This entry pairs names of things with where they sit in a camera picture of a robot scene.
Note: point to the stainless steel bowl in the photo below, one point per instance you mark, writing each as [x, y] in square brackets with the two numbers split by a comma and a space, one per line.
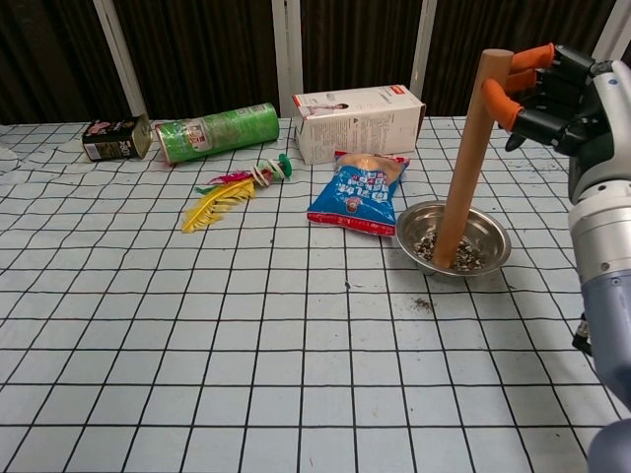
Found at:
[488, 226]

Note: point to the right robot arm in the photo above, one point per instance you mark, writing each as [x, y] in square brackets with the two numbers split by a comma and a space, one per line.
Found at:
[606, 295]

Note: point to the white black-checkered tablecloth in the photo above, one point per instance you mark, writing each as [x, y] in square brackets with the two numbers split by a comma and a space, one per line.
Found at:
[197, 345]

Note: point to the spilled seed crumbs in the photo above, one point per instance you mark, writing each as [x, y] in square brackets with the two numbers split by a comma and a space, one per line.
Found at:
[421, 303]

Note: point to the crushed seeds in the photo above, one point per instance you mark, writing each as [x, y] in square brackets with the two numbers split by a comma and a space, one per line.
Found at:
[468, 257]

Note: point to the green chips can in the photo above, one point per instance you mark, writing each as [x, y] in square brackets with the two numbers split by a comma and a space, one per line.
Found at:
[217, 130]

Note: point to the wooden stick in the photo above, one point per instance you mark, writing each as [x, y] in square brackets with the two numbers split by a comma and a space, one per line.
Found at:
[468, 148]

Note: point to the white metal frame post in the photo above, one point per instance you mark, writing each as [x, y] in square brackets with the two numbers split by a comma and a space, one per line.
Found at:
[286, 54]
[423, 54]
[613, 27]
[120, 54]

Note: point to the white carton box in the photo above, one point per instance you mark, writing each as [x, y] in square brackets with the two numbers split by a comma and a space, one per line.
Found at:
[355, 133]

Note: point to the blue snack bag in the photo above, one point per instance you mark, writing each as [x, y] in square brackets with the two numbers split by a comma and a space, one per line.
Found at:
[355, 197]

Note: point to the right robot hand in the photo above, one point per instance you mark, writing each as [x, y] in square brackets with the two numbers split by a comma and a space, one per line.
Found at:
[606, 128]

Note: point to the colourful feather shuttlecock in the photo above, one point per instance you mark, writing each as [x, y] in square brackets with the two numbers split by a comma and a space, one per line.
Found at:
[217, 202]

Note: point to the black rectangular tin can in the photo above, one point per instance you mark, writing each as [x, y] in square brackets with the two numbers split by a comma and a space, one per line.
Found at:
[111, 143]

